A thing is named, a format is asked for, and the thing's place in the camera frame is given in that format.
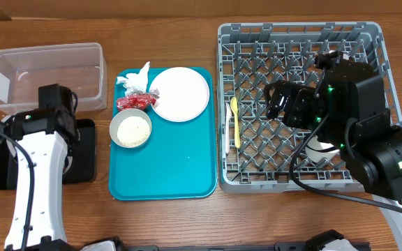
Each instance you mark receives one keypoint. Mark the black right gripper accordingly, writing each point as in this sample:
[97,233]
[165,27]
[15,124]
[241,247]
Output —
[281,88]

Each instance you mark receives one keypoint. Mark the yellow plastic spoon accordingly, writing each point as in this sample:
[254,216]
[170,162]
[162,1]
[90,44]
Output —
[235,110]

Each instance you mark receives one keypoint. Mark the pale pink plastic fork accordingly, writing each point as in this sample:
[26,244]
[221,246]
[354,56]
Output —
[228,116]

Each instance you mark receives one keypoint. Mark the white ceramic mug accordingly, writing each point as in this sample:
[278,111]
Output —
[316,151]

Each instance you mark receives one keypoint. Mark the grey round plate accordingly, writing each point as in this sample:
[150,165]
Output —
[67,164]

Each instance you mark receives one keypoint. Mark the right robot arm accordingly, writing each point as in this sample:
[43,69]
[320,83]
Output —
[346,110]

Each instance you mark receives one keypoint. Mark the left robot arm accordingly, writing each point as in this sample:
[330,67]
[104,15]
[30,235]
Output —
[42,139]

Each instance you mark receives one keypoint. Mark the clear plastic waste bin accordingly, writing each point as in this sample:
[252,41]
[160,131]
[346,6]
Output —
[79,66]

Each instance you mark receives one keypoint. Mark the grey plastic dishwasher rack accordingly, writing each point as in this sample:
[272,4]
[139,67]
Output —
[252,55]

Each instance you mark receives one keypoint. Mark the black waste bin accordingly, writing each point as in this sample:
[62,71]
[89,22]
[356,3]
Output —
[83,167]

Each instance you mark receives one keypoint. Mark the crumpled white paper napkin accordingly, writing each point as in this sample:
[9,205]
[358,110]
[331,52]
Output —
[135,83]

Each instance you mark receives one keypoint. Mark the grey bowl of rice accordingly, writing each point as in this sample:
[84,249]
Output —
[130,128]

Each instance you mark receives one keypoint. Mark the red snack wrapper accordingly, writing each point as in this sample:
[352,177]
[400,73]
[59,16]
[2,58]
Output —
[137,100]

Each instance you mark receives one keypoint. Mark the large white round plate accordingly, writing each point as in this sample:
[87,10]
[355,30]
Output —
[183,94]

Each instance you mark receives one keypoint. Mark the teal plastic serving tray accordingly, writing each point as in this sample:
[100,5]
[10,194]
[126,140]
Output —
[178,161]

